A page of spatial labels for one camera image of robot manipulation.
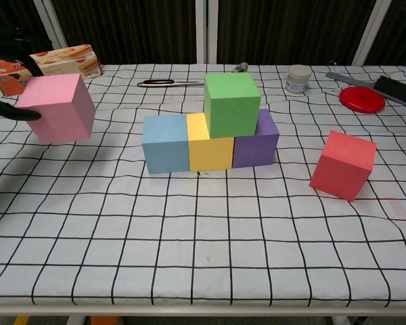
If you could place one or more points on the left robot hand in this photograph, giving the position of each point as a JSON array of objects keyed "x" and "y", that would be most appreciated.
[{"x": 6, "y": 45}]

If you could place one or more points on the pink foam cube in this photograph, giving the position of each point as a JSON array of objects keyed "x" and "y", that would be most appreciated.
[{"x": 57, "y": 108}]

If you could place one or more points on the blue foam cube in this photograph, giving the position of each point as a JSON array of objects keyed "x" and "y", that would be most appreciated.
[{"x": 165, "y": 149}]

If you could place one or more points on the green foam cube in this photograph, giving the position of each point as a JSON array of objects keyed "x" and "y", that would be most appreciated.
[{"x": 231, "y": 108}]

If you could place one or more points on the purple foam cube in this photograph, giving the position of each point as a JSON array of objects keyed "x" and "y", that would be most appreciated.
[{"x": 257, "y": 152}]

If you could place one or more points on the yellow foam cube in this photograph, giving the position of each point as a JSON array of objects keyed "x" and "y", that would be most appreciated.
[{"x": 209, "y": 155}]

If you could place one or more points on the red foam cube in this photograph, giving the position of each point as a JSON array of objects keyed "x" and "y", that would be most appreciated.
[{"x": 341, "y": 166}]

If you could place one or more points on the orange biscuit box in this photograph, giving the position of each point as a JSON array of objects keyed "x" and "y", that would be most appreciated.
[{"x": 71, "y": 57}]

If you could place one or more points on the steel ladle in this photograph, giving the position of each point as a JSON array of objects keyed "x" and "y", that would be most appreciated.
[{"x": 155, "y": 83}]

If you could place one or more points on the white black-grid tablecloth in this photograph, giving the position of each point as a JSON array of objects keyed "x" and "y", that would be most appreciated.
[{"x": 203, "y": 237}]

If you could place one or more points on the yellow object under table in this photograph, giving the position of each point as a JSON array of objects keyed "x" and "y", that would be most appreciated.
[{"x": 21, "y": 321}]

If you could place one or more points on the white table leg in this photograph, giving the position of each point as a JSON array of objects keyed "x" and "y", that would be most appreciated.
[
  {"x": 76, "y": 321},
  {"x": 341, "y": 321}
]

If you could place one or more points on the orange object under table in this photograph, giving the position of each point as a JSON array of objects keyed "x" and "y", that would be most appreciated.
[{"x": 105, "y": 321}]

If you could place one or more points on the small white jar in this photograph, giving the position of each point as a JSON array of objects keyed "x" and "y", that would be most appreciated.
[{"x": 297, "y": 79}]

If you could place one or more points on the red round plastic lid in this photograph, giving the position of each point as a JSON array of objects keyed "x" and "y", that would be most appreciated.
[{"x": 362, "y": 100}]

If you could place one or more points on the grey brush with black bristles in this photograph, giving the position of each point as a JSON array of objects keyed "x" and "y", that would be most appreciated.
[{"x": 396, "y": 89}]

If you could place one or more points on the grey table edge rail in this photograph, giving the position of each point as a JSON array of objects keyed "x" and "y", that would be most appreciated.
[{"x": 203, "y": 309}]

